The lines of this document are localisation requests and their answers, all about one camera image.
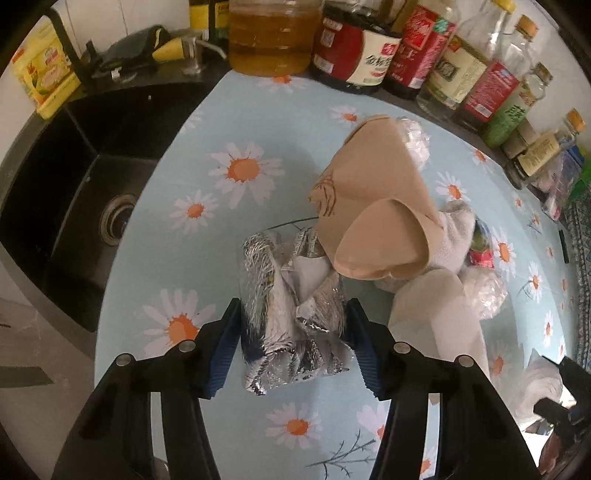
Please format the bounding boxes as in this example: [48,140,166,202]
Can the daisy print tablecloth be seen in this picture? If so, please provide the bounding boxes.
[92,71,580,480]

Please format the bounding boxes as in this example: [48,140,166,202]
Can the clear bottle green label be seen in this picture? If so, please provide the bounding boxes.
[482,62,555,148]

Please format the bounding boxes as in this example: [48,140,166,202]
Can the yellow sponge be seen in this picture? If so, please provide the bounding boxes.
[152,37,190,63]

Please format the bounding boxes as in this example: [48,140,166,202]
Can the black faucet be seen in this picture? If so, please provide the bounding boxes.
[44,9,93,86]

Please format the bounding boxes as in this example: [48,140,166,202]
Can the small bottle beige label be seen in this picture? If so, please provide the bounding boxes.
[505,108,587,190]

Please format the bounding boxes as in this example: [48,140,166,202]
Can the small dark jar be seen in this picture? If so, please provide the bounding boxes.
[501,122,539,160]

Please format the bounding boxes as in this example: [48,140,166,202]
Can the silver foil wrapper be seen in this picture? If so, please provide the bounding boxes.
[238,226,356,398]

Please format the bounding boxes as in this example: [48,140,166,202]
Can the pink white plastic bag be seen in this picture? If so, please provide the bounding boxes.
[531,152,578,220]

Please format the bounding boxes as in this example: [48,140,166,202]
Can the dark soy sauce jug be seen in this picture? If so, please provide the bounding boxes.
[309,0,402,95]

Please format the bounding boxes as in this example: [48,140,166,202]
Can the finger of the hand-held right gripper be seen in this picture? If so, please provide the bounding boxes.
[556,357,591,393]
[533,398,575,423]

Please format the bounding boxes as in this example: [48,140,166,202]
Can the patterned blue cloth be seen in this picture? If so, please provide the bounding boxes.
[561,203,591,324]

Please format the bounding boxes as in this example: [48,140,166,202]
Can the large clear oil jug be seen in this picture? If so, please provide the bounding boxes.
[228,0,324,77]

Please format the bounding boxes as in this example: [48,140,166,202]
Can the red green snack packet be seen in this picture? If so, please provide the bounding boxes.
[466,222,497,271]

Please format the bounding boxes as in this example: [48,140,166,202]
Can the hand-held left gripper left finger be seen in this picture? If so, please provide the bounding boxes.
[51,298,243,480]

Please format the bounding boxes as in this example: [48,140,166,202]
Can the dark bottle red label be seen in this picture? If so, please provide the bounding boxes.
[383,0,462,101]

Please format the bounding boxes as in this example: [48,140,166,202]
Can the black kitchen sink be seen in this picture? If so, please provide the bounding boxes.
[0,83,218,333]

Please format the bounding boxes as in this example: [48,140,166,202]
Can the black dish cloth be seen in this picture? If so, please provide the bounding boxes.
[92,25,171,77]

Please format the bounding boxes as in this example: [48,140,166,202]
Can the yellow oil bottle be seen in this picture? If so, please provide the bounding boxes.
[9,21,81,121]

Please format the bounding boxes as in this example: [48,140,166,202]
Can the brown paper bag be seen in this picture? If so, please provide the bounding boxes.
[308,115,441,282]

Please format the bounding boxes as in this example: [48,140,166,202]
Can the blue packet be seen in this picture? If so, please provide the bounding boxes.
[561,143,587,185]

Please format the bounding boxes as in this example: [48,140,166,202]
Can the clear bottle beige label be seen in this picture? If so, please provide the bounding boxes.
[416,0,515,116]

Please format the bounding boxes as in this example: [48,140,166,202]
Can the clear plastic wrap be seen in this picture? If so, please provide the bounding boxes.
[397,117,432,169]
[459,265,509,321]

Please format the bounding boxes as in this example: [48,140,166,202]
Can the metal soap dispenser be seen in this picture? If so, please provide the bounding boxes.
[182,37,227,75]

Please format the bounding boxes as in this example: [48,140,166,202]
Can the dark bottle yellow label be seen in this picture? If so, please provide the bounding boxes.
[189,0,229,40]

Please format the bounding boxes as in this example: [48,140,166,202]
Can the clear bottle red label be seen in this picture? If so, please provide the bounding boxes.
[455,14,541,132]

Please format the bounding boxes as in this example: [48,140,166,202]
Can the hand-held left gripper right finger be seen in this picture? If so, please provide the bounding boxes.
[344,298,541,480]

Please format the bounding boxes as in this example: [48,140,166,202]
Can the metal sink drain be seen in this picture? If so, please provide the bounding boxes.
[99,194,137,247]

